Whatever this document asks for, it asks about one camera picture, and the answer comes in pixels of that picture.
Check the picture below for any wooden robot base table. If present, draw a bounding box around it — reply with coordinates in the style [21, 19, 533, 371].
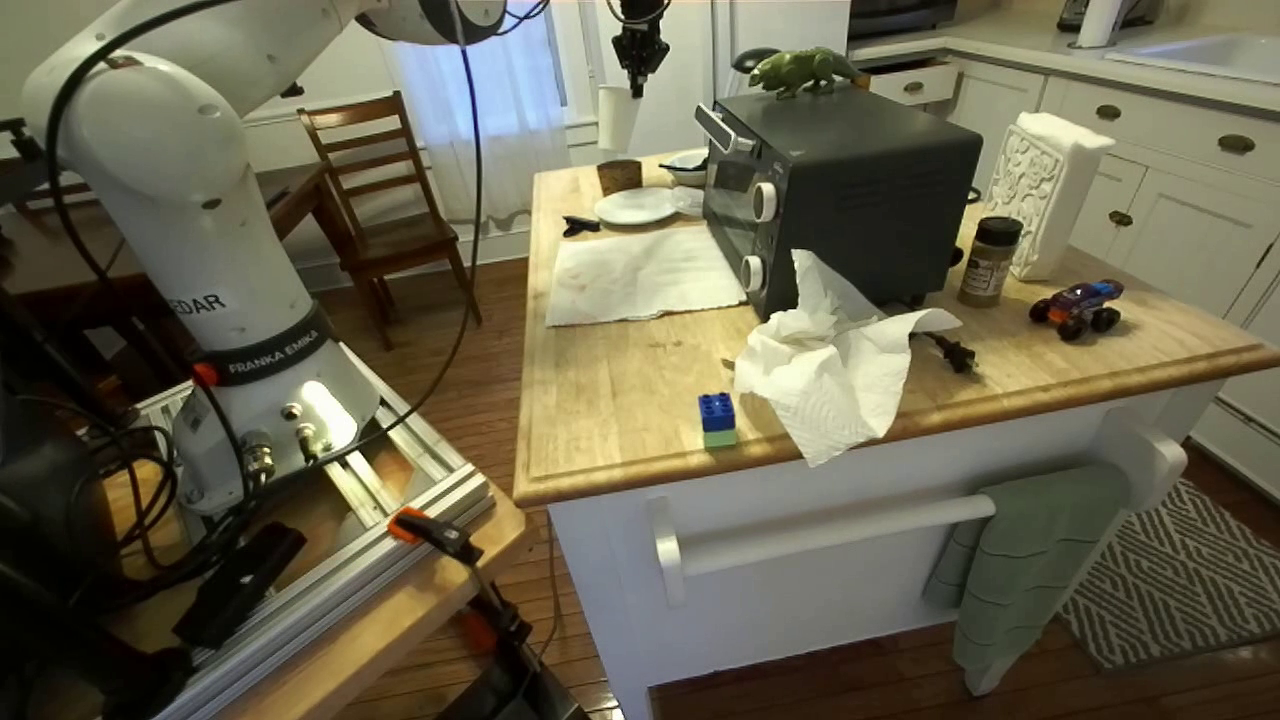
[135, 340, 494, 720]

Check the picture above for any toy monster truck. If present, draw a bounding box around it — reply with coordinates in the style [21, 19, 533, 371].
[1029, 280, 1122, 340]

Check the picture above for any wooden chair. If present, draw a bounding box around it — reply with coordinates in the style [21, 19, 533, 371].
[299, 91, 481, 332]

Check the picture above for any white ceramic plate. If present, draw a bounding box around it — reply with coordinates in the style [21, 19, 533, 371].
[594, 188, 684, 227]

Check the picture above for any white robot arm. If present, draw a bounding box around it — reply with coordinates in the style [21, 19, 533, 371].
[24, 0, 533, 515]

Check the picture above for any green potted plant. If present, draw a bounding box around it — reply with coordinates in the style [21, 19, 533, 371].
[730, 48, 868, 95]

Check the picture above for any spice jar with black lid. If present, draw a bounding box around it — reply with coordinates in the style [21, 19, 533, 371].
[959, 218, 1022, 305]

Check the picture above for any patterned floor rug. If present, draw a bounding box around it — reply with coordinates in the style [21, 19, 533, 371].
[1065, 480, 1280, 672]

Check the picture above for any green cloth towel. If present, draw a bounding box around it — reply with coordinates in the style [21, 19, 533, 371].
[953, 463, 1128, 698]

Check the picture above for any white towel bar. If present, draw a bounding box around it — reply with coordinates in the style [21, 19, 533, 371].
[652, 419, 1189, 604]

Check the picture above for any black toaster oven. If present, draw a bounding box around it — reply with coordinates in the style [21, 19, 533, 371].
[695, 89, 983, 321]

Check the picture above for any blue and green sponge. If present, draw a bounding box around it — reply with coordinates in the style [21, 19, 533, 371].
[701, 391, 740, 452]

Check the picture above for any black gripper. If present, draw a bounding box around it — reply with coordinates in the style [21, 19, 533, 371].
[608, 0, 671, 79]

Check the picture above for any black power plug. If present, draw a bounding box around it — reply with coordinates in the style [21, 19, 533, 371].
[913, 332, 975, 378]

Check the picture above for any black measuring spoon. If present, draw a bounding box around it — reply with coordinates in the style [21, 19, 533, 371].
[563, 218, 602, 235]

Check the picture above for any crumpled white paper towel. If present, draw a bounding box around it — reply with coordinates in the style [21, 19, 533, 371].
[735, 249, 956, 463]

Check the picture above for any flat stained white paper towel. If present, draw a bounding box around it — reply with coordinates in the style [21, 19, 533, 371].
[546, 223, 745, 325]

